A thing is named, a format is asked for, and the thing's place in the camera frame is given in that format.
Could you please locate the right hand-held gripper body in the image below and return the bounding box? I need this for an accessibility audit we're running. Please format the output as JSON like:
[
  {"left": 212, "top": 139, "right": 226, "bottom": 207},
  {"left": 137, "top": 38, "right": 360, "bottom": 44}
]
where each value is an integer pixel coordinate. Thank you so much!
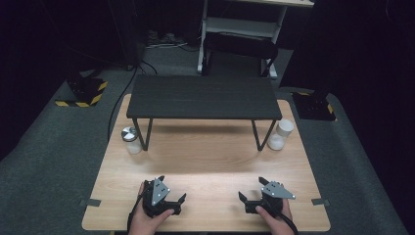
[{"left": 244, "top": 180, "right": 297, "bottom": 218}]

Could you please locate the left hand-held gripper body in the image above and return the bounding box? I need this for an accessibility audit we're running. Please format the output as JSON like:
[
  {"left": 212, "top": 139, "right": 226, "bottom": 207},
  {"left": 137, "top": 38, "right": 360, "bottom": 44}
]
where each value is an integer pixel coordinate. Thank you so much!
[{"left": 142, "top": 177, "right": 182, "bottom": 219}]

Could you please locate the glass jar with silver lid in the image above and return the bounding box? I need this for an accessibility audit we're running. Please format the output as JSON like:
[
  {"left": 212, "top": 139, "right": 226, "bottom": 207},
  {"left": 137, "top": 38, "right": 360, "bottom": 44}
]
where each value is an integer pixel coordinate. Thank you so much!
[{"left": 120, "top": 126, "right": 144, "bottom": 156}]

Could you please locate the white plastic bottle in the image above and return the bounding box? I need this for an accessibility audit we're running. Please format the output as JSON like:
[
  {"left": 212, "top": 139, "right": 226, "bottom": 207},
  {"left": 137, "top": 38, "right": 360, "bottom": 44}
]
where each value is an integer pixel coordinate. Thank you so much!
[{"left": 267, "top": 118, "right": 295, "bottom": 152}]

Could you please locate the black shelf with metal legs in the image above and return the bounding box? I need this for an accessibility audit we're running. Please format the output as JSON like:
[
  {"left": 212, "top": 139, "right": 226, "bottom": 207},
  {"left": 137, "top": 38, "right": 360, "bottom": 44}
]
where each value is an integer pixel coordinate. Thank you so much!
[{"left": 125, "top": 74, "right": 283, "bottom": 153}]

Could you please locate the person's left hand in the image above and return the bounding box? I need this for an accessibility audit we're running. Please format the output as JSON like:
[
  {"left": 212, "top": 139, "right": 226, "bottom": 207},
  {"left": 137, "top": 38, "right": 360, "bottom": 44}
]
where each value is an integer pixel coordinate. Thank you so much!
[{"left": 128, "top": 182, "right": 176, "bottom": 235}]

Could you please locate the person's right hand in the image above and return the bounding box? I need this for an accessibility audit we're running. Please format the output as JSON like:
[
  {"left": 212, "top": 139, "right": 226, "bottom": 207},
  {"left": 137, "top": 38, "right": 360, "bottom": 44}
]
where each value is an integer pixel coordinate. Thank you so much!
[{"left": 255, "top": 199, "right": 296, "bottom": 235}]

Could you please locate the grey tape strip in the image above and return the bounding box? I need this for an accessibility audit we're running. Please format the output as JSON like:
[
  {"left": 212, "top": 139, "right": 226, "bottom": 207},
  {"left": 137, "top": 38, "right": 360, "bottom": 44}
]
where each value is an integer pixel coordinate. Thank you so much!
[
  {"left": 79, "top": 198, "right": 103, "bottom": 208},
  {"left": 310, "top": 197, "right": 332, "bottom": 207}
]

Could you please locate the black stand base striped tape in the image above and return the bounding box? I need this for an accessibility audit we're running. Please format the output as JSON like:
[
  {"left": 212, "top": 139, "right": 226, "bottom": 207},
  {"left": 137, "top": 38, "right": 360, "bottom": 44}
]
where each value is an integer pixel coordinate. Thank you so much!
[
  {"left": 54, "top": 75, "right": 109, "bottom": 109},
  {"left": 291, "top": 91, "right": 338, "bottom": 122}
]

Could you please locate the power strip with plugs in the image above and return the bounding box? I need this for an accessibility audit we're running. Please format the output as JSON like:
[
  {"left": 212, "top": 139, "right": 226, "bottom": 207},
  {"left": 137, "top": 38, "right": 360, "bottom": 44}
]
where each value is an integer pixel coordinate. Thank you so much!
[{"left": 146, "top": 29, "right": 190, "bottom": 50}]

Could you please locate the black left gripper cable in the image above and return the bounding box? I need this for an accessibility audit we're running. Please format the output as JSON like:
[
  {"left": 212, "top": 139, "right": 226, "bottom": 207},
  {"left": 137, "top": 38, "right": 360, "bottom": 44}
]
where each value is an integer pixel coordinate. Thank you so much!
[{"left": 126, "top": 192, "right": 145, "bottom": 233}]

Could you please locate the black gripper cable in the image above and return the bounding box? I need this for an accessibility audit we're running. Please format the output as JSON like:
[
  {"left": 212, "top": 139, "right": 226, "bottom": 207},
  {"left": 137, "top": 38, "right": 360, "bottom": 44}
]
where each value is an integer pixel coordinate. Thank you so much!
[
  {"left": 279, "top": 211, "right": 300, "bottom": 235},
  {"left": 126, "top": 192, "right": 145, "bottom": 233}
]

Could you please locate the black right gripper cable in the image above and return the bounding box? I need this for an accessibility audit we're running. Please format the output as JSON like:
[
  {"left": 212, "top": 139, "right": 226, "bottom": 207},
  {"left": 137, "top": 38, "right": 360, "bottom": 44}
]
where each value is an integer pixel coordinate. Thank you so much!
[{"left": 279, "top": 211, "right": 300, "bottom": 235}]

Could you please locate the black floor cable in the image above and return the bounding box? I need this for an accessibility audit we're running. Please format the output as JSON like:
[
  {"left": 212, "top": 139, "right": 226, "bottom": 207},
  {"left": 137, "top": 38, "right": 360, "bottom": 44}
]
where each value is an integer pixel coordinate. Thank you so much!
[{"left": 107, "top": 60, "right": 159, "bottom": 142}]

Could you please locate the white desk frame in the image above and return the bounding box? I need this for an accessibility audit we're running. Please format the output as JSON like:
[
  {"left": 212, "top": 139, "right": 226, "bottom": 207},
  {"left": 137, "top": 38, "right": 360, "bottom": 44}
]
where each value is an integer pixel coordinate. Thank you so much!
[{"left": 197, "top": 0, "right": 316, "bottom": 80}]

